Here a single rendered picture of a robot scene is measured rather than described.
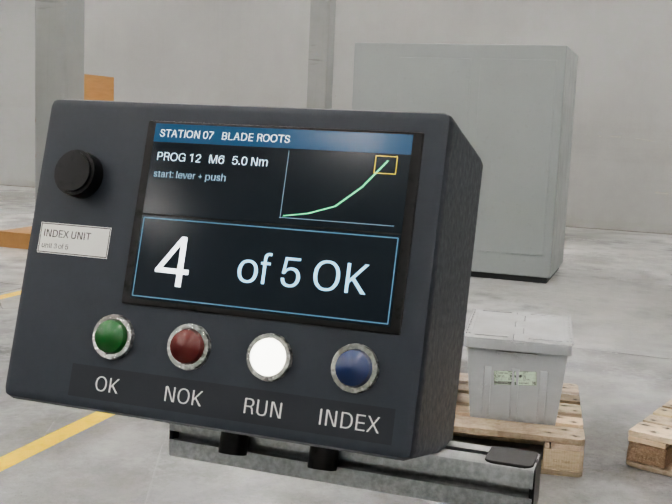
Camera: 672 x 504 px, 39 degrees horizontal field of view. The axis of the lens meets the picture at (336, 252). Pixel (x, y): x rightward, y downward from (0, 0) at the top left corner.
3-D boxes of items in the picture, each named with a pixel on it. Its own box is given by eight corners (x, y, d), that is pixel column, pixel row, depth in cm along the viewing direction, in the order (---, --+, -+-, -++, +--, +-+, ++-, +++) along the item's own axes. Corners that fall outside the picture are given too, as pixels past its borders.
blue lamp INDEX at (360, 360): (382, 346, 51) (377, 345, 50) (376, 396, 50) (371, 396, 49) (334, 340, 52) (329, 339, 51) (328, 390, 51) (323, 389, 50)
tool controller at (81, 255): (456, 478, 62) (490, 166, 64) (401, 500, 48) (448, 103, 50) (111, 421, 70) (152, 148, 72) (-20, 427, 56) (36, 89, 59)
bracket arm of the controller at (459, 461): (538, 501, 57) (542, 453, 57) (531, 519, 54) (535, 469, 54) (189, 442, 65) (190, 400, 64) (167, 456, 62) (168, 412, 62)
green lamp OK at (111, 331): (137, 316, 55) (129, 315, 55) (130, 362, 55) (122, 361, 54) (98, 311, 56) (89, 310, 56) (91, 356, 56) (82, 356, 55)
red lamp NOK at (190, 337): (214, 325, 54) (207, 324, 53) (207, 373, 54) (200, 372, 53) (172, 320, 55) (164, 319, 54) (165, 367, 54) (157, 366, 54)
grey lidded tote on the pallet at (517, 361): (565, 388, 412) (571, 314, 407) (568, 431, 354) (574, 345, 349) (469, 378, 421) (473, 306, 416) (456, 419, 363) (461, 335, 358)
